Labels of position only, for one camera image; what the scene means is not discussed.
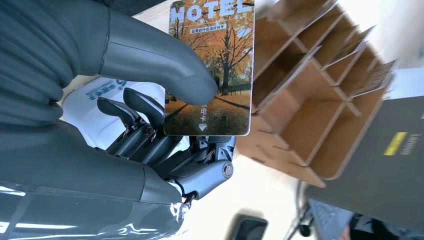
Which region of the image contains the white grey card reader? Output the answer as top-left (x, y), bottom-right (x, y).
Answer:
top-left (61, 76), bottom-right (191, 157)

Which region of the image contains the wooden card organizer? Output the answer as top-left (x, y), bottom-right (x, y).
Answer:
top-left (235, 0), bottom-right (398, 189)

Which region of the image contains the black smartphone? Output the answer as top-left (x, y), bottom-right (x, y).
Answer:
top-left (228, 213), bottom-right (269, 240)

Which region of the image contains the grey laptop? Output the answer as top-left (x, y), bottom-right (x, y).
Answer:
top-left (304, 96), bottom-right (424, 240)

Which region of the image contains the long black cable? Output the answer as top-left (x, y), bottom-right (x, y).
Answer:
top-left (285, 180), bottom-right (315, 240)

